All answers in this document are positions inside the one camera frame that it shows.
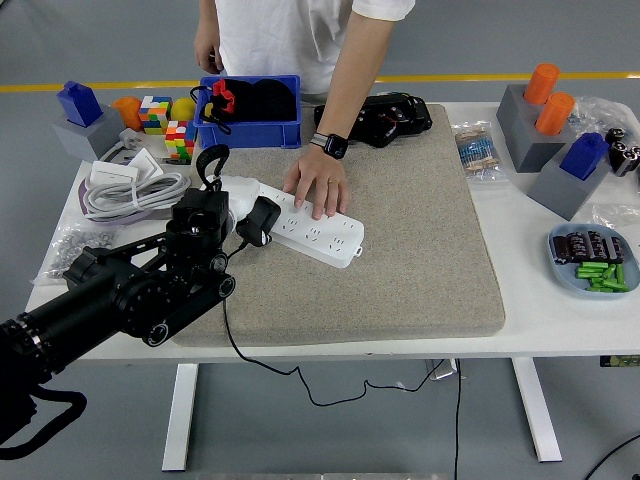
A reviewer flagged black smartwatch grey strap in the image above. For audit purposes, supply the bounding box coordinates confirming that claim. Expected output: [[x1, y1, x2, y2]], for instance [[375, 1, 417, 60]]
[[309, 132, 350, 160]]

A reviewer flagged dark printed capacitor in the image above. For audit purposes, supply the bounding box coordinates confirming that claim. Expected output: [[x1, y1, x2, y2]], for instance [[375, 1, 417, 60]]
[[567, 232, 591, 262], [585, 230, 609, 261], [603, 235, 631, 265], [551, 235, 573, 265]]

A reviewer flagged black electronic device housing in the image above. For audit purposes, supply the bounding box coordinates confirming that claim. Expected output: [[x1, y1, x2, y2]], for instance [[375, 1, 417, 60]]
[[313, 91, 434, 148]]

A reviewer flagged black floor cable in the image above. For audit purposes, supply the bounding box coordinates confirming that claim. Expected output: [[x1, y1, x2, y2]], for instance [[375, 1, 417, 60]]
[[452, 357, 464, 480], [582, 432, 640, 480]]

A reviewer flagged light blue tray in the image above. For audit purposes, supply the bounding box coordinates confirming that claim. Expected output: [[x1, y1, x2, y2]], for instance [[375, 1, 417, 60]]
[[545, 222, 640, 300]]

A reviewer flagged black cloth pouch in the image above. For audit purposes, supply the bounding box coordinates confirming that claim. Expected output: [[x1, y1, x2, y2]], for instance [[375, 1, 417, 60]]
[[232, 78, 299, 122]]

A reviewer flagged yellow ball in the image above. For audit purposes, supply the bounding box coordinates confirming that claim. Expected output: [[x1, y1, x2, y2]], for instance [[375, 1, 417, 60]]
[[170, 96, 197, 122]]

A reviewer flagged grey power cord with plug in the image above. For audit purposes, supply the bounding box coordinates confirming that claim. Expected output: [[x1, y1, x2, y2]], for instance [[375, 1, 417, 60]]
[[83, 126, 194, 221]]

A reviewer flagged large grey block holder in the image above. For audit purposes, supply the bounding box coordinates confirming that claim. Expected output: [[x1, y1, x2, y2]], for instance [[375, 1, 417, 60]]
[[496, 83, 581, 173]]

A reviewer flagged black plug adapter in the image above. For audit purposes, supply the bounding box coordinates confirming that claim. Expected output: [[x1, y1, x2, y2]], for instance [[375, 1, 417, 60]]
[[234, 195, 283, 249]]

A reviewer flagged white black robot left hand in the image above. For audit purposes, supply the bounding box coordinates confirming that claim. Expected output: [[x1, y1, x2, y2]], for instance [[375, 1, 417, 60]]
[[218, 174, 262, 222]]

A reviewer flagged green circuit board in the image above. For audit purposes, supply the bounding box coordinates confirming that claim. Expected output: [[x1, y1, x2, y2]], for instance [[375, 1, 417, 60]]
[[599, 353, 640, 369]]

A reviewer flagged multicolour puzzle cube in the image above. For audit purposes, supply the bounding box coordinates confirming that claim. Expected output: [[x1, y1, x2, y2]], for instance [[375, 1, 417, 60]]
[[138, 94, 174, 135], [164, 118, 199, 160]]

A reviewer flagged person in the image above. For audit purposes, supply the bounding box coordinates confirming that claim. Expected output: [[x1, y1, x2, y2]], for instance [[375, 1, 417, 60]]
[[214, 0, 416, 96]]

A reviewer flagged person's left hand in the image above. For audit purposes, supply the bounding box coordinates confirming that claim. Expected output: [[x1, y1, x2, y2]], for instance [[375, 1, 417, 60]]
[[283, 147, 350, 221]]

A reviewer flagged white wall switch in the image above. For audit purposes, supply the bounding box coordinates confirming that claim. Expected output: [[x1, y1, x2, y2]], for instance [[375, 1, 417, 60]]
[[127, 146, 165, 179], [91, 158, 140, 189]]

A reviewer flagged blue house-shaped block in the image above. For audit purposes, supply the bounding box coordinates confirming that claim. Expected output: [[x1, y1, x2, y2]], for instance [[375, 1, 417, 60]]
[[559, 131, 611, 182], [55, 79, 105, 128]]

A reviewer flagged thin black adapter cord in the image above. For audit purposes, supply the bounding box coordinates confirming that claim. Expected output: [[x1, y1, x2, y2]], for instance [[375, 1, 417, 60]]
[[221, 239, 449, 407]]

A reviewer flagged clear bag of screws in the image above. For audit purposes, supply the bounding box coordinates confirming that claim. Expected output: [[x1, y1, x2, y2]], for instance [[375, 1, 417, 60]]
[[30, 222, 119, 286]]

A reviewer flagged grey-brown mat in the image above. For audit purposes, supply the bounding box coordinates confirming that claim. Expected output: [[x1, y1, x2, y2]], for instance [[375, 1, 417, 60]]
[[172, 102, 507, 347]]

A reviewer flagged blue plastic bin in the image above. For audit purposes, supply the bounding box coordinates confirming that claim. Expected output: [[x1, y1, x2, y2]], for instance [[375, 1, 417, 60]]
[[193, 74, 303, 150]]

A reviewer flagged person's right hand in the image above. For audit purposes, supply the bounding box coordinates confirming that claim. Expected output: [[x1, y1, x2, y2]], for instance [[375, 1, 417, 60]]
[[193, 22, 225, 75]]

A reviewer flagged clear bag of resistors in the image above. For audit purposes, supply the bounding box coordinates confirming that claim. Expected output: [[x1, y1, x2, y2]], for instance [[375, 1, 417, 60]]
[[452, 118, 510, 184]]

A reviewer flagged white table leg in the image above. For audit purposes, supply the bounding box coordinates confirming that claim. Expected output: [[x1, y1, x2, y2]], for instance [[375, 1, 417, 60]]
[[160, 362, 200, 472], [509, 357, 564, 463]]

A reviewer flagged clear plastic bag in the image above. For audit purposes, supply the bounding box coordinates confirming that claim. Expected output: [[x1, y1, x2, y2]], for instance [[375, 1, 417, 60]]
[[564, 94, 635, 146], [592, 202, 640, 231]]

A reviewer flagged white power strip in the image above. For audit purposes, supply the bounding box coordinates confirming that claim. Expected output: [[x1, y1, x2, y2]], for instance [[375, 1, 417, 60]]
[[252, 182, 366, 270]]

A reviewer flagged orange cup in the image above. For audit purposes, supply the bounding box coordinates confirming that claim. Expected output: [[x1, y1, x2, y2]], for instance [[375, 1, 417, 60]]
[[110, 95, 145, 132]]

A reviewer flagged orange cylinder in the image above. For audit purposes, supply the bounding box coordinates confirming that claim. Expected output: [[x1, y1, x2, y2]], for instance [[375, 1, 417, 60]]
[[535, 91, 577, 137], [523, 62, 561, 106]]

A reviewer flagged metal bracket under table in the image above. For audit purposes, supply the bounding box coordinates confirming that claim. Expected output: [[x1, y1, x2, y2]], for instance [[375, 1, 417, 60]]
[[424, 357, 466, 382]]

